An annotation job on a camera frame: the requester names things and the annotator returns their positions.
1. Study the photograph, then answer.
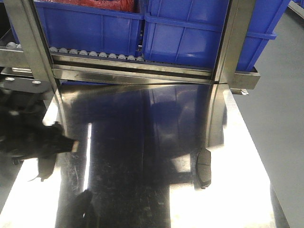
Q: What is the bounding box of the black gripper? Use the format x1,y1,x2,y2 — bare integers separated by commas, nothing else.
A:
0,77,79,162

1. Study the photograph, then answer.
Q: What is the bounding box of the grey brake pad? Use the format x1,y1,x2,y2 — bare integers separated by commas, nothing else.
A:
31,154,57,182
196,149,212,189

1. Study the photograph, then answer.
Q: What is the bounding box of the blue plastic bin left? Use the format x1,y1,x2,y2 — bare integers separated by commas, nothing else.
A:
9,0,145,61

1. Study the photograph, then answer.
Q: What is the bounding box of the blue plastic bin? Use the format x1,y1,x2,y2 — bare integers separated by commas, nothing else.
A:
143,0,289,71
9,0,145,61

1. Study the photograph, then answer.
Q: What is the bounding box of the blue plastic bin right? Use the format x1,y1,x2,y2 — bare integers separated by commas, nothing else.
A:
143,0,289,71

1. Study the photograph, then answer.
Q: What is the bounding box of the stainless steel rack frame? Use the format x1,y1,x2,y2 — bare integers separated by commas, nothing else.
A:
0,0,259,105

